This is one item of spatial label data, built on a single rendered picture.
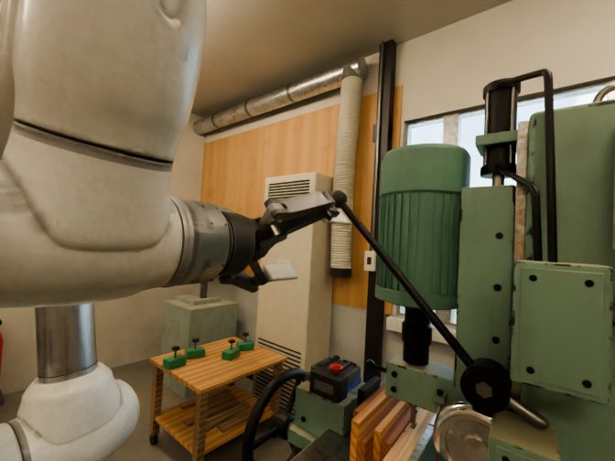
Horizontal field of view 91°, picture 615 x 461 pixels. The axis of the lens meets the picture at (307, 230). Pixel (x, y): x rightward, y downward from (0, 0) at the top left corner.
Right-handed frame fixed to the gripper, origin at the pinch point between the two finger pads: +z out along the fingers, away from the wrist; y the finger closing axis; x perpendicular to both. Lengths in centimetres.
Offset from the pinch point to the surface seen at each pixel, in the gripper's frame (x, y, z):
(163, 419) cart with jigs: 23, -185, 61
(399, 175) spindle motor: 4.6, 16.0, 15.6
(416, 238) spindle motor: -6.7, 10.4, 15.6
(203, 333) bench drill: 75, -193, 115
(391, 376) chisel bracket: -23.2, -13.3, 20.5
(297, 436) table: -22.6, -39.6, 15.6
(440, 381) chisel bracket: -28.4, -5.3, 20.6
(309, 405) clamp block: -18.8, -33.9, 17.6
